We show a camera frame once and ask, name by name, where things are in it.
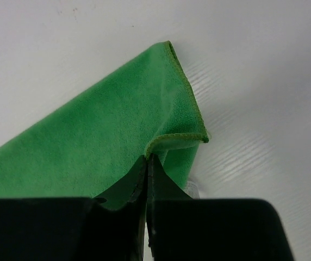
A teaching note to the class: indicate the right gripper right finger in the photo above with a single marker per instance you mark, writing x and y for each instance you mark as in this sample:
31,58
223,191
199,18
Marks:
183,228

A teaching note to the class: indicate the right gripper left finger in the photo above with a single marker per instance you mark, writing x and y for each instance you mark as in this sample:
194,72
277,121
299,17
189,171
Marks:
109,226

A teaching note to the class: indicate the green microfibre towel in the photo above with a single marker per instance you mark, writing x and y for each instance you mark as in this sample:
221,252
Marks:
147,106

